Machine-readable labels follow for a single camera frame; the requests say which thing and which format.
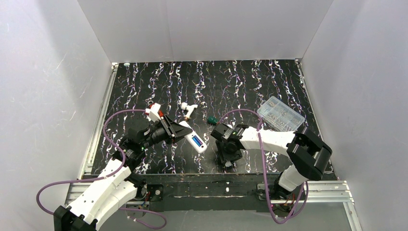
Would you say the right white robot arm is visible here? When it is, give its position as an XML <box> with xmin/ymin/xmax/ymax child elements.
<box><xmin>211</xmin><ymin>123</ymin><xmax>332</xmax><ymax>193</ymax></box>

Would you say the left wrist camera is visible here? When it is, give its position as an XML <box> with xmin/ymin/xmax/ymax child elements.
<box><xmin>145</xmin><ymin>103</ymin><xmax>164</xmax><ymax>122</ymax></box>

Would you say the white plastic faucet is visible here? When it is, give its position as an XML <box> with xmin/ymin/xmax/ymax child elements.
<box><xmin>180</xmin><ymin>102</ymin><xmax>198</xmax><ymax>121</ymax></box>

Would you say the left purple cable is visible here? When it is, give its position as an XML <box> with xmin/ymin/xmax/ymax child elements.
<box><xmin>36</xmin><ymin>109</ymin><xmax>167</xmax><ymax>230</ymax></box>

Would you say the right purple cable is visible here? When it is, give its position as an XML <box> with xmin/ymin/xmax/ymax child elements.
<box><xmin>218</xmin><ymin>109</ymin><xmax>309</xmax><ymax>225</ymax></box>

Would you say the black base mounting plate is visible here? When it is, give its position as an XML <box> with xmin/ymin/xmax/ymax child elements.
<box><xmin>128</xmin><ymin>173</ymin><xmax>268</xmax><ymax>212</ymax></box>

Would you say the clear plastic screw box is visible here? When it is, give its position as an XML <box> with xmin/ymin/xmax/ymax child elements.
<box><xmin>257</xmin><ymin>96</ymin><xmax>306</xmax><ymax>132</ymax></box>

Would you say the blue battery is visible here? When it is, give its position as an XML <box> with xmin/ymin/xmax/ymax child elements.
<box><xmin>192</xmin><ymin>135</ymin><xmax>203</xmax><ymax>147</ymax></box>

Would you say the white remote control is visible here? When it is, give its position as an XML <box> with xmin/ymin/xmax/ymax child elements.
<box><xmin>179</xmin><ymin>121</ymin><xmax>207</xmax><ymax>154</ymax></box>

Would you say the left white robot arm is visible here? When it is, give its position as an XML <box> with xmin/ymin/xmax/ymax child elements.
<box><xmin>53</xmin><ymin>115</ymin><xmax>193</xmax><ymax>231</ymax></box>

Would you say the green handle screwdriver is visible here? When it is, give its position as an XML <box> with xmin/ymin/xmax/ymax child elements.
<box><xmin>207</xmin><ymin>116</ymin><xmax>219</xmax><ymax>125</ymax></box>

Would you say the purple cable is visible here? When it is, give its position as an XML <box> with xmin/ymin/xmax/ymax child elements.
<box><xmin>36</xmin><ymin>109</ymin><xmax>167</xmax><ymax>230</ymax></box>
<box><xmin>218</xmin><ymin>109</ymin><xmax>309</xmax><ymax>225</ymax></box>

